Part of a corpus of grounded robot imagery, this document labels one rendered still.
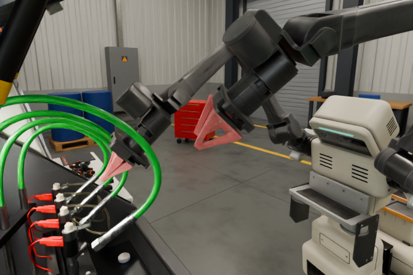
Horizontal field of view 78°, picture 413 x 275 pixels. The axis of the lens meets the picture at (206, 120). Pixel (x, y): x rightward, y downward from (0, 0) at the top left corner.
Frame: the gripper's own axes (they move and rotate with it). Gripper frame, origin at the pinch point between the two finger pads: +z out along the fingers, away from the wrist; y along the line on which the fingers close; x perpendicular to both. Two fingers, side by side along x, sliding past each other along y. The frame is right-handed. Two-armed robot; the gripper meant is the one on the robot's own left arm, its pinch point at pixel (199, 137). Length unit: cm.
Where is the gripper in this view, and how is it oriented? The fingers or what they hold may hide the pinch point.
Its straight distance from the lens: 45.8
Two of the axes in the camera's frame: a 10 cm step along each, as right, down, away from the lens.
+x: 7.0, 6.4, 3.1
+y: 0.4, 4.0, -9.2
